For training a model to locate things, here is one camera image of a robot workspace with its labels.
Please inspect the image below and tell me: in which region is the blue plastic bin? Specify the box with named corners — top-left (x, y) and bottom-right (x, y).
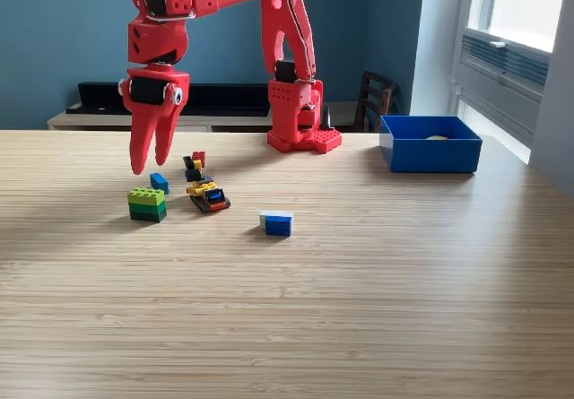
top-left (378, 115), bottom-right (483, 175)

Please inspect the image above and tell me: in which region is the white window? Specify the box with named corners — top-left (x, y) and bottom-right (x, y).
top-left (464, 0), bottom-right (574, 55)

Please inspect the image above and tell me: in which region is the dark wooden chair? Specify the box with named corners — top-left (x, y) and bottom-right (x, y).
top-left (352, 70), bottom-right (399, 134)

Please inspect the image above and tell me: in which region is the grey window vent grille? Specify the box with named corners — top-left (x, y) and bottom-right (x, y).
top-left (460, 33), bottom-right (551, 89)

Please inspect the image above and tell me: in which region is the pale wooden sideboard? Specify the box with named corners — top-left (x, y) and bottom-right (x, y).
top-left (47, 100), bottom-right (360, 134)

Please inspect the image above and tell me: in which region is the small blue lego brick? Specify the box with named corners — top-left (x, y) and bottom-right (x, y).
top-left (149, 172), bottom-right (170, 195)

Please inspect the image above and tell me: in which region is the yellow toy digger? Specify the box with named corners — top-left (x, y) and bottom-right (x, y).
top-left (182, 155), bottom-right (232, 214)

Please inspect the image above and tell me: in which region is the blue and white lego block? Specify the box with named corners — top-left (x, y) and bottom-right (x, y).
top-left (258, 210), bottom-right (294, 238)

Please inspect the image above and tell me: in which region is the green lego block stack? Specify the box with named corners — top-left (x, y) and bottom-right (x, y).
top-left (126, 186), bottom-right (168, 224)

